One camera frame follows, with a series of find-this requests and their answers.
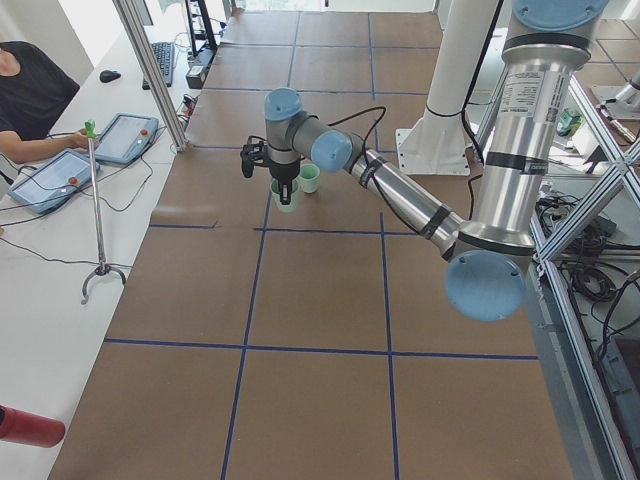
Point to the green handled reacher grabber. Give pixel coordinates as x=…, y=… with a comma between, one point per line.
x=103, y=267

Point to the mint green cup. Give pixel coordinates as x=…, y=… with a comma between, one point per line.
x=294, y=197
x=309, y=178

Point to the black keyboard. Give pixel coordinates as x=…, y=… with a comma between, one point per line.
x=165, y=55

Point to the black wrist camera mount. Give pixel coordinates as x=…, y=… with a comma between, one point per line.
x=253, y=155

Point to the aluminium frame post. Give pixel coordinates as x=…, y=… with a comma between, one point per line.
x=135, y=31

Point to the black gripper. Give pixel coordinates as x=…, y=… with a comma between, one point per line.
x=283, y=174

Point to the teach pendant far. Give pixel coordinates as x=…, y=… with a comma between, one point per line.
x=125, y=138

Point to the black computer mouse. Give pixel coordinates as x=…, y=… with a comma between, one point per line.
x=107, y=76

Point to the teach pendant near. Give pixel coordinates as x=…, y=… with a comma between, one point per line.
x=53, y=183

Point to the teach pendant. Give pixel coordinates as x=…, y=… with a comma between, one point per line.
x=125, y=138
x=53, y=183

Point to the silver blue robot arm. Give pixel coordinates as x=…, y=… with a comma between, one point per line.
x=487, y=254

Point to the red bottle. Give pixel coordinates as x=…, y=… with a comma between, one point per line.
x=26, y=428

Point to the brown cardboard table cover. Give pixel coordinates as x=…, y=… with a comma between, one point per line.
x=250, y=343

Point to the person in black shirt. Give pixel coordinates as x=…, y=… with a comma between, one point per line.
x=35, y=92

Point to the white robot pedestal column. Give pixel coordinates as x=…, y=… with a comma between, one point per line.
x=436, y=144

